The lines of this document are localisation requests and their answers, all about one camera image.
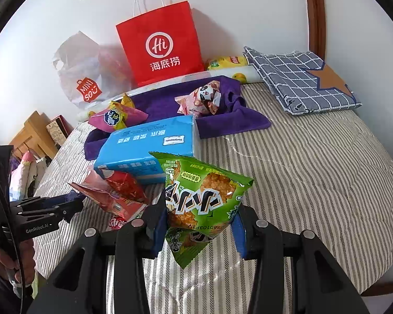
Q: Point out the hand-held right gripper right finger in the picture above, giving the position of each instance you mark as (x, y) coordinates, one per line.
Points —
(240, 242)

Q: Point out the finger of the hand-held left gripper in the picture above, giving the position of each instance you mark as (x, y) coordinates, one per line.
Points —
(52, 201)
(62, 214)

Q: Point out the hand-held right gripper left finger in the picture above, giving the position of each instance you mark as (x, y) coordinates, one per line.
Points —
(159, 242)

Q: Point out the pink translucent snack packet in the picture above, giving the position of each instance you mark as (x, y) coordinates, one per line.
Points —
(98, 199)

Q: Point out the green snack packet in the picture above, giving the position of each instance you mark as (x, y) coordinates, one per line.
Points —
(203, 199)

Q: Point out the red snack packet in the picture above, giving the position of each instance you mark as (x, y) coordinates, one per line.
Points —
(127, 186)

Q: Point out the pink cone snack packet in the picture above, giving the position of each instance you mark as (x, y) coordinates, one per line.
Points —
(118, 117)

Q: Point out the yellow snack packet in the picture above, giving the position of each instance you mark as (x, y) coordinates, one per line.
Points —
(121, 101)

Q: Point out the purple fabric box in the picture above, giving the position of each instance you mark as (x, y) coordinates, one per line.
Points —
(216, 121)

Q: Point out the small pink candy packet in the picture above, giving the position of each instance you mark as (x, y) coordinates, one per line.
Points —
(185, 106)

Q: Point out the panda print snack packet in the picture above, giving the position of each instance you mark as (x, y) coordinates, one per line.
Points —
(208, 96)

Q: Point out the person's left hand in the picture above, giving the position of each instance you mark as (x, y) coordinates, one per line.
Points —
(28, 261)

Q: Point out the colourful printed pillow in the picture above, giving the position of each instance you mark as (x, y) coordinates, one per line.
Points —
(26, 173)

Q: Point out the wooden headboard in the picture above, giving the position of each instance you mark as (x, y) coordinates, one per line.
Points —
(29, 134)

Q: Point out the blue tissue pack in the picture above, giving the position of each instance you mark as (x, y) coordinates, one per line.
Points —
(140, 147)

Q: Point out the striped bed quilt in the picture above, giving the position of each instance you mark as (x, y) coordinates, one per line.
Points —
(314, 170)

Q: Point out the white plastic shopping bag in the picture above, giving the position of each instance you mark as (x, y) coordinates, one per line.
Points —
(82, 72)

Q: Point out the grey checkered folded cloth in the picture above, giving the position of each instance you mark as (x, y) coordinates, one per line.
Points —
(291, 78)

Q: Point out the yellow snack bag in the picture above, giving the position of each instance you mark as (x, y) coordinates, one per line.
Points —
(226, 62)

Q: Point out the red paper bag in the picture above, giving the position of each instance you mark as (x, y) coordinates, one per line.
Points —
(160, 39)

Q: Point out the brown wooden door frame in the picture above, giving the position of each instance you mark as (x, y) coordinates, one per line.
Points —
(314, 13)

